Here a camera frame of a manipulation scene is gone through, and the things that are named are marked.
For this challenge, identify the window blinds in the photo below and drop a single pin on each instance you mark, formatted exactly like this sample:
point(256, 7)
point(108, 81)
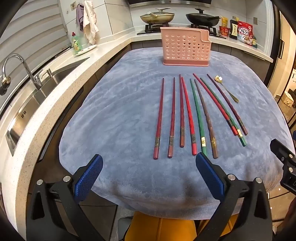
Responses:
point(30, 30)

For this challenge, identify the green dish soap bottle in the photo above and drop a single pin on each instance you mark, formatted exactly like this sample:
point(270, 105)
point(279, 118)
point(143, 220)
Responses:
point(77, 45)

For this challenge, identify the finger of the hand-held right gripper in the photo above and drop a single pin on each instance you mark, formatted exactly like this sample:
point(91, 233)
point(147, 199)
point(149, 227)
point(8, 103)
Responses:
point(284, 149)

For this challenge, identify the steel sink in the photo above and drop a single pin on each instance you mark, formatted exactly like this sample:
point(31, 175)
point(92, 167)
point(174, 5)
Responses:
point(34, 104)

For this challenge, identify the dark sauce bottle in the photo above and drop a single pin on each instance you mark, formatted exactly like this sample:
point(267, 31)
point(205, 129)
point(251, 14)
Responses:
point(233, 29)

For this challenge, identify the gold spoon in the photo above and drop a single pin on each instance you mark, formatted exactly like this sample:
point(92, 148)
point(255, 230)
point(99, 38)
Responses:
point(231, 96)

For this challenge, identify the white hanging towel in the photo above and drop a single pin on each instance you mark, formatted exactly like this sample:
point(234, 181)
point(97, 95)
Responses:
point(90, 20)

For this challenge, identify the chrome faucet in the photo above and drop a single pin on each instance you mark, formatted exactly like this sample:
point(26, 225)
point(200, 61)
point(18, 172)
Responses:
point(25, 67)

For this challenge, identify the red box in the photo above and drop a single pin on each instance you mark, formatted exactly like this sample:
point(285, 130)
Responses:
point(224, 31)

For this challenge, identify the pink perforated utensil holder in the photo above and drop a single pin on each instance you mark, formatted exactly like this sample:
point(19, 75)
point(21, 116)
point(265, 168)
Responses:
point(185, 46)

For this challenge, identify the black wok with lid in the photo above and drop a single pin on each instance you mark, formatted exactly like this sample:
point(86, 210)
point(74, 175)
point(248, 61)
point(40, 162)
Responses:
point(202, 19)

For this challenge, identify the purple hanging cloth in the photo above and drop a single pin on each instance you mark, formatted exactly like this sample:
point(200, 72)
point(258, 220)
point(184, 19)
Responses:
point(79, 16)

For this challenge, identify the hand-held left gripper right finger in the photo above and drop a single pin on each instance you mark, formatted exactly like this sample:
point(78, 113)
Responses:
point(209, 176)

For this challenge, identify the dark purple chopstick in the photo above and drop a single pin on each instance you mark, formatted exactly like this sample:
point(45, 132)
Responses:
point(226, 104)

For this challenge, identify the brown-red chopstick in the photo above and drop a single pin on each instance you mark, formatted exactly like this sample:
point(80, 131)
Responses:
point(181, 111)

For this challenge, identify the green chopstick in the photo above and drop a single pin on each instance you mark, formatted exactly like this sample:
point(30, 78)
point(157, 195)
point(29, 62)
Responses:
point(197, 111)
point(242, 140)

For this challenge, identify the brown chopstick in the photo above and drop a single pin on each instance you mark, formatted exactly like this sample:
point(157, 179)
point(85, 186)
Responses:
point(205, 111)

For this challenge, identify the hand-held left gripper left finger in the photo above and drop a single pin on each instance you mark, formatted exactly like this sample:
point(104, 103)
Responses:
point(89, 178)

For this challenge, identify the black gas stove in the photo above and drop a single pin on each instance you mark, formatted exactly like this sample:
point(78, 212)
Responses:
point(150, 29)

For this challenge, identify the chrome soap dispenser pump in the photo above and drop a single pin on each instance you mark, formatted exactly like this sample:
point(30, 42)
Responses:
point(47, 72)

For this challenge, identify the yellow stool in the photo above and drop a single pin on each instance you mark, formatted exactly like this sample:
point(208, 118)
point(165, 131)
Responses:
point(161, 229)

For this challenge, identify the yellow packet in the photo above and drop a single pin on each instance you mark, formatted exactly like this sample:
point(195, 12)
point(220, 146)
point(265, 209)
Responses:
point(224, 22)

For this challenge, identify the blue-grey plush cloth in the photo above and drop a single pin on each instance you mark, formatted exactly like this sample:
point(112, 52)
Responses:
point(127, 104)

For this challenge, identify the red cereal bag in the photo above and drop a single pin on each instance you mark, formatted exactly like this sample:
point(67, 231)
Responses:
point(245, 32)

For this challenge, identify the cream pan with lid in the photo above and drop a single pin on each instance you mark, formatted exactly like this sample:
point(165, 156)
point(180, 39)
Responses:
point(157, 17)

